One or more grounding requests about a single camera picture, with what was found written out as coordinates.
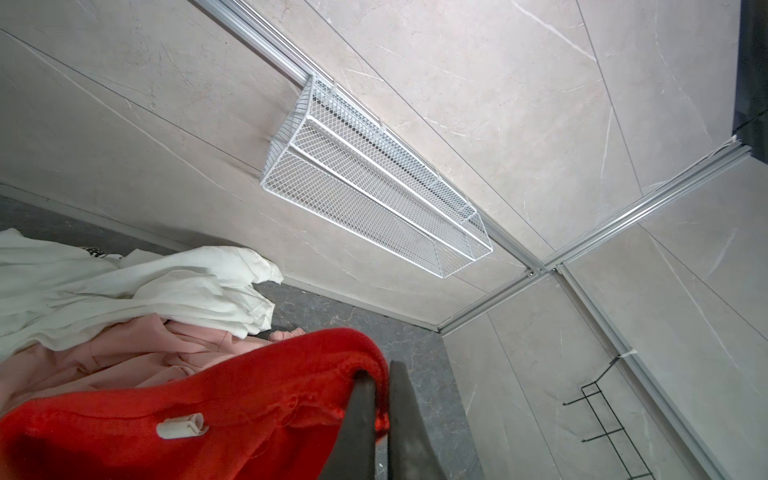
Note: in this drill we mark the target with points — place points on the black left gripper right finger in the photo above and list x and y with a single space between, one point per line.
409 450

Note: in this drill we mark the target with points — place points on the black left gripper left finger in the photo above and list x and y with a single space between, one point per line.
353 454

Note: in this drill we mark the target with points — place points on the red cloth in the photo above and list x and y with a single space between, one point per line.
273 413

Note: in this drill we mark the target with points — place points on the pink cloth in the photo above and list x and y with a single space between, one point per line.
142 352

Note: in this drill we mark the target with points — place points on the white cloth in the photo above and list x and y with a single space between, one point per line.
61 296

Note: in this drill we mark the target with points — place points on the black wire hook rack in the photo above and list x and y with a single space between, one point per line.
611 429

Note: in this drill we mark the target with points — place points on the white wire mesh basket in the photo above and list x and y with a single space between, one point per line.
331 159

